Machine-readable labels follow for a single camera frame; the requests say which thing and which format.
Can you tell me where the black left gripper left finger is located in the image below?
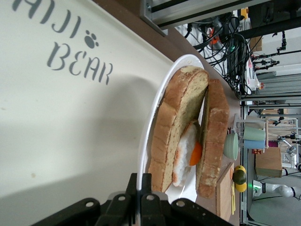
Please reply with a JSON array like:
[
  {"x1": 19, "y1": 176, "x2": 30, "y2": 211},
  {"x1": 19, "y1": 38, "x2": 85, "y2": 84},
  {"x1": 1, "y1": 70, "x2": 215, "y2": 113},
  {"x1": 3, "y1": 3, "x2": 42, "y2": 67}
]
[{"x1": 94, "y1": 173, "x2": 140, "y2": 226}]

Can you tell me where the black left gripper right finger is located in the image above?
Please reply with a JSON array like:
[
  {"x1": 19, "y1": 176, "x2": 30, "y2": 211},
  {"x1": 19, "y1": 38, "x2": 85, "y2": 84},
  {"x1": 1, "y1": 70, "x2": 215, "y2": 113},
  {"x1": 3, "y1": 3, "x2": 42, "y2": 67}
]
[{"x1": 139, "y1": 173, "x2": 170, "y2": 226}]

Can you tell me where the white round plate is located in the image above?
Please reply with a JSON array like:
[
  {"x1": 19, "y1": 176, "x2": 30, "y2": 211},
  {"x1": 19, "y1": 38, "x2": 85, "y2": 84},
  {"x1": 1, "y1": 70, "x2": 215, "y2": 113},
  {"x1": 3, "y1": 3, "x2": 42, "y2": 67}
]
[{"x1": 136, "y1": 54, "x2": 209, "y2": 206}]

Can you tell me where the brown bread slice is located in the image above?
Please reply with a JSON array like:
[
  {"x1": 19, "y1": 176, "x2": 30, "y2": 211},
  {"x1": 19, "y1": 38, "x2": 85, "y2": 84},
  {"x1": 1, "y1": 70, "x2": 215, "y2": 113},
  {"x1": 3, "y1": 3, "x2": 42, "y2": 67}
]
[
  {"x1": 147, "y1": 65, "x2": 210, "y2": 193},
  {"x1": 196, "y1": 78, "x2": 230, "y2": 200}
]

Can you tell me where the toy fried egg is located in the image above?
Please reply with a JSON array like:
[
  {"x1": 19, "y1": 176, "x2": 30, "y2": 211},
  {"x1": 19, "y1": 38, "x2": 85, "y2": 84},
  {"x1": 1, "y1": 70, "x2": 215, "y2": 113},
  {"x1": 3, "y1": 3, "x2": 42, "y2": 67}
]
[{"x1": 172, "y1": 120, "x2": 203, "y2": 188}]

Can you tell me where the wooden cutting board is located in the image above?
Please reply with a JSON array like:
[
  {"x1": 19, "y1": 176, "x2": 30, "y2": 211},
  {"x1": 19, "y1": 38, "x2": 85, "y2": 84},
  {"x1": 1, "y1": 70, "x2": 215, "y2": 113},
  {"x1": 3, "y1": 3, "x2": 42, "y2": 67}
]
[{"x1": 215, "y1": 161, "x2": 236, "y2": 218}]

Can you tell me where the yellow plastic fork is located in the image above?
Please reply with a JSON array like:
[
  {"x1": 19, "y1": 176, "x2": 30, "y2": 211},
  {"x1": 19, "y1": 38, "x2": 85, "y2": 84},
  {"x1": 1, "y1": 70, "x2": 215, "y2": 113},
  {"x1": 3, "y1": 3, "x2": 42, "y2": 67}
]
[{"x1": 230, "y1": 184, "x2": 237, "y2": 215}]

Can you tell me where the dark green avocado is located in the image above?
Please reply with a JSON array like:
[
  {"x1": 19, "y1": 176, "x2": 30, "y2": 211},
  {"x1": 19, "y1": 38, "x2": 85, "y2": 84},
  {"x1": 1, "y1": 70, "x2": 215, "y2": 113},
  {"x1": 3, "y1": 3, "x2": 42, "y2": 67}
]
[{"x1": 232, "y1": 170, "x2": 246, "y2": 186}]

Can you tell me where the pale green bowl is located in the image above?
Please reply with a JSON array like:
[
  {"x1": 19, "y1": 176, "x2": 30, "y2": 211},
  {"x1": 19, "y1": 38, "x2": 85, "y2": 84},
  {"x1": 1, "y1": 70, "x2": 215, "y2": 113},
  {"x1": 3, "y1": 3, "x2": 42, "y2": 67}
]
[{"x1": 222, "y1": 132, "x2": 240, "y2": 161}]

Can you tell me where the cream bear print tray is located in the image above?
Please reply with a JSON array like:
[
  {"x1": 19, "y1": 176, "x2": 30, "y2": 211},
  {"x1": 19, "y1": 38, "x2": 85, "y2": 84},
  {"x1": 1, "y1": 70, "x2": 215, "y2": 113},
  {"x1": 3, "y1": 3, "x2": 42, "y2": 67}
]
[{"x1": 0, "y1": 0, "x2": 176, "y2": 226}]

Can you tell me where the light blue cup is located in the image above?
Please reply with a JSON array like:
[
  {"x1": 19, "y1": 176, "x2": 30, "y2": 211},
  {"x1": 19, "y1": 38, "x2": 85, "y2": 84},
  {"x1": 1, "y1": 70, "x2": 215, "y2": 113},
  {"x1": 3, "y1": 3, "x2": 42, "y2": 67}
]
[{"x1": 244, "y1": 139, "x2": 267, "y2": 150}]

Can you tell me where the brown cardboard box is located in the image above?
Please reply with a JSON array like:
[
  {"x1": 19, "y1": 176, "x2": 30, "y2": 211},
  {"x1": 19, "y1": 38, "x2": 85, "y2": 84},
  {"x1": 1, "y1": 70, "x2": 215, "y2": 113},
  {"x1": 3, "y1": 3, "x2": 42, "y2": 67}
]
[{"x1": 254, "y1": 147, "x2": 283, "y2": 178}]

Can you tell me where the pale green cup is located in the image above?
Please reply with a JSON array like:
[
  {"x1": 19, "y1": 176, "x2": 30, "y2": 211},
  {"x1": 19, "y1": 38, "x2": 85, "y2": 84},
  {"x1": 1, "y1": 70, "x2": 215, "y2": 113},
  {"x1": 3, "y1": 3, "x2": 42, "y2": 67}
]
[{"x1": 243, "y1": 125, "x2": 267, "y2": 142}]

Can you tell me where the white wire cup rack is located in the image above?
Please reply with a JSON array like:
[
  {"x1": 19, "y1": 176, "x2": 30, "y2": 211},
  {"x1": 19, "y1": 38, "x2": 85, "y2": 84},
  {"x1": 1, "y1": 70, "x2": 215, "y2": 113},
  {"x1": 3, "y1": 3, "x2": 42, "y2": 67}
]
[{"x1": 231, "y1": 113, "x2": 269, "y2": 152}]

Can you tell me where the black cable bundle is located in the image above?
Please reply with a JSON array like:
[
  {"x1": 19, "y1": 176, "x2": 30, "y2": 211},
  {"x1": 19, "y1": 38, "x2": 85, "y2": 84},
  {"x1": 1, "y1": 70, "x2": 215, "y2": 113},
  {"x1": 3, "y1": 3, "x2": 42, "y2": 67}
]
[{"x1": 182, "y1": 9, "x2": 250, "y2": 95}]

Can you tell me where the grey metal bracket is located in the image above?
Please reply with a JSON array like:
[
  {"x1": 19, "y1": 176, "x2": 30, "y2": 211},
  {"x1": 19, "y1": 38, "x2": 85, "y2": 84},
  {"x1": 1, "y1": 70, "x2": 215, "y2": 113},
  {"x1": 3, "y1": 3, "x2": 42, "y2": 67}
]
[{"x1": 140, "y1": 0, "x2": 170, "y2": 37}]

